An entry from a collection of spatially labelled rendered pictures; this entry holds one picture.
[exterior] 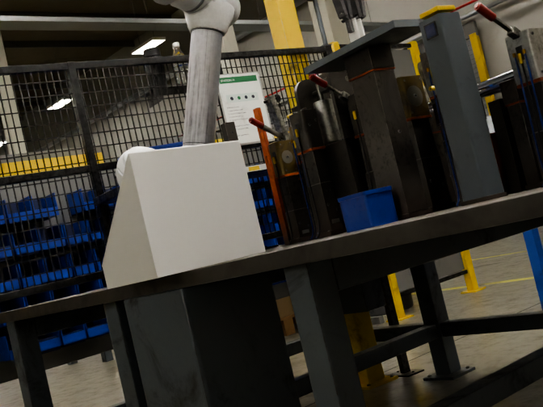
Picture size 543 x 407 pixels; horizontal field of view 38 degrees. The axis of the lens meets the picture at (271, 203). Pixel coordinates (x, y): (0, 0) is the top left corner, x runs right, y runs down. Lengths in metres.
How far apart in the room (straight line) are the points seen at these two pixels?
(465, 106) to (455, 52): 0.13
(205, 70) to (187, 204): 0.58
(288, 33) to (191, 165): 1.66
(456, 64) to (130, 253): 0.93
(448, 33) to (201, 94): 0.90
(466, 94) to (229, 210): 0.71
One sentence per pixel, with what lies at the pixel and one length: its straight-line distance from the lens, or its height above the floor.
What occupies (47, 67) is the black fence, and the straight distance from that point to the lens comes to 3.03.
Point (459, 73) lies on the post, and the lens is 1.86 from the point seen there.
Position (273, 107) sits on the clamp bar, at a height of 1.17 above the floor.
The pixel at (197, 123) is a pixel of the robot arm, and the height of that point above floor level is 1.13.
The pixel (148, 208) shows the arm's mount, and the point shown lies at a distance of 1.99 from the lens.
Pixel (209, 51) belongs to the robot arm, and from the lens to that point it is 2.51.
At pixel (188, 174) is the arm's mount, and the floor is 0.94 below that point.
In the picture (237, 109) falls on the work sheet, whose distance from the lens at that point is 3.33.
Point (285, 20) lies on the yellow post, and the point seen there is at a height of 1.69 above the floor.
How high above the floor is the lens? 0.72
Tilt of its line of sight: 3 degrees up
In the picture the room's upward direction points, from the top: 13 degrees counter-clockwise
